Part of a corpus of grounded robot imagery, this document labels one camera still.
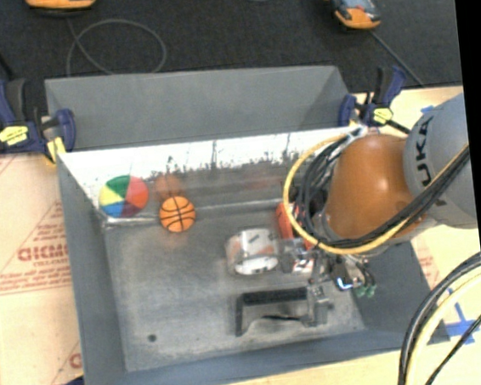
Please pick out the orange basketball toy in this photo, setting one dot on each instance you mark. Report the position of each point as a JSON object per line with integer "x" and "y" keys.
{"x": 177, "y": 214}

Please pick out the brown cardboard board, red print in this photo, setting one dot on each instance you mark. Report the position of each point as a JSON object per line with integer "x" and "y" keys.
{"x": 29, "y": 295}

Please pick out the multicoloured ball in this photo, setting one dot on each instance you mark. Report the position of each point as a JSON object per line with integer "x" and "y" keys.
{"x": 123, "y": 196}

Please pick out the grey metal bin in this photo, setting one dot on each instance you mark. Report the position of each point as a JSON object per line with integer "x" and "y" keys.
{"x": 169, "y": 289}

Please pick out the black angular block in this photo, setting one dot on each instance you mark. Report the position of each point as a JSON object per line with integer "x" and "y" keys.
{"x": 268, "y": 297}

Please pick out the orange and white object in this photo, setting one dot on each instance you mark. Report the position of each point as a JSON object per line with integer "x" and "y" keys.
{"x": 283, "y": 221}

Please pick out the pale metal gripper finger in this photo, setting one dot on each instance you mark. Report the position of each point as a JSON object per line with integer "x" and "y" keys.
{"x": 292, "y": 259}
{"x": 320, "y": 307}

